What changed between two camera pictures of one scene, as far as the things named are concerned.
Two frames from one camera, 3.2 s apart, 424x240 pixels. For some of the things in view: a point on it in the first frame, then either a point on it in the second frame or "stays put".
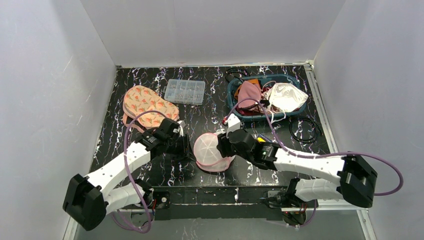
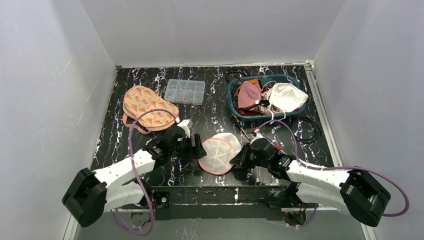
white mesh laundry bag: (207, 155) stays put
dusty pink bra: (246, 90) stays put
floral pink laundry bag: (137, 99) stays put
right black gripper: (224, 144) to (247, 156)
